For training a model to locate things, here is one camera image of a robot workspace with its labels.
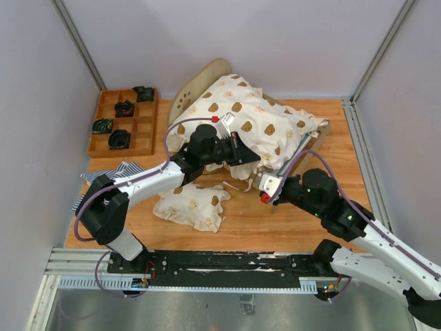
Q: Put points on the black rolled sock bottom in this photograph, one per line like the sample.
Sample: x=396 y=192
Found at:
x=119 y=140

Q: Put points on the blue striped cloth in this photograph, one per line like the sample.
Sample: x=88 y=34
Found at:
x=125 y=169

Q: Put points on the wooden pet bed frame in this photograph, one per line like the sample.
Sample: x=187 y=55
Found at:
x=215 y=69

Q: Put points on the right aluminium corner post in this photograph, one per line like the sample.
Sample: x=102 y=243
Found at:
x=397 y=24

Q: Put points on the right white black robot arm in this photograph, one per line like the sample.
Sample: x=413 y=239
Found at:
x=399 y=271

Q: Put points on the small bear print pillow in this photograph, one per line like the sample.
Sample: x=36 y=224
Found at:
x=193 y=205

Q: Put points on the left aluminium corner post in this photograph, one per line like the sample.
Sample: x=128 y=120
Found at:
x=78 y=42

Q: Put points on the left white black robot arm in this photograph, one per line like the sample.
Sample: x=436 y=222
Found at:
x=104 y=207

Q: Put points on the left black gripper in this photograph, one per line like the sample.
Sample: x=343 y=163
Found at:
x=240 y=152

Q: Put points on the black rolled sock middle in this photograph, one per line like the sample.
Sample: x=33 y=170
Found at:
x=124 y=109

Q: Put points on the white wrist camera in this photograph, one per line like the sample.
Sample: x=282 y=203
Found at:
x=271 y=186
x=223 y=125

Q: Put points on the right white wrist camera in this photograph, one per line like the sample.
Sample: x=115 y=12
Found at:
x=271 y=186

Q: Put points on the black rolled sock top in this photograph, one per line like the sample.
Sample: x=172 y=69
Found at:
x=144 y=94

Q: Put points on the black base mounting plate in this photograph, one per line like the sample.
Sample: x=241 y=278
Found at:
x=220 y=269

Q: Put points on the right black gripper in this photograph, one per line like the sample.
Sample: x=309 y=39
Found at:
x=280 y=199

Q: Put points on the aluminium corner post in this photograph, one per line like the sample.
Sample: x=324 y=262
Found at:
x=78 y=42
x=397 y=24

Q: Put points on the large bear print cushion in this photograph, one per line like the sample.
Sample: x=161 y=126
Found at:
x=272 y=131

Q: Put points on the aluminium rail frame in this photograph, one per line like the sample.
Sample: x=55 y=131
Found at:
x=362 y=249

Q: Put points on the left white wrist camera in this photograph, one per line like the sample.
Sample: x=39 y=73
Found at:
x=223 y=125

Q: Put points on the black green rolled sock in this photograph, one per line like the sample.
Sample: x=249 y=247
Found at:
x=102 y=126

